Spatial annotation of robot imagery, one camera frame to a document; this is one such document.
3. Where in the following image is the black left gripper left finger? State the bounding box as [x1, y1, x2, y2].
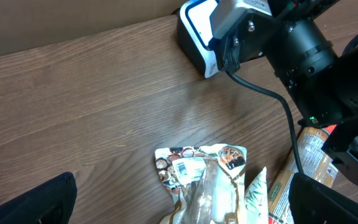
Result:
[0, 172, 77, 224]

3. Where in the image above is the white brown snack pouch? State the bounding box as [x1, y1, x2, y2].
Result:
[155, 144, 247, 224]

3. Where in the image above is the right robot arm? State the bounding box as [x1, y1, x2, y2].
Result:
[208, 1, 358, 186]

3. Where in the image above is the white tube gold cap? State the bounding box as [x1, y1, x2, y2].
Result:
[245, 167, 269, 224]

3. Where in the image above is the orange biscuit package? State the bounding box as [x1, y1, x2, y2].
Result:
[268, 125, 338, 224]

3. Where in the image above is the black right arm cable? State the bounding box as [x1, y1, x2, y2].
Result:
[225, 70, 306, 175]

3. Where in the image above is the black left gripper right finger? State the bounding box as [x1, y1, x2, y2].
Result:
[288, 173, 358, 224]

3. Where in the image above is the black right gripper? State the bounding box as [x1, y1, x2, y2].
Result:
[208, 9, 278, 72]

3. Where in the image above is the white barcode scanner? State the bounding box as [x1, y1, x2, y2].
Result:
[176, 0, 219, 78]

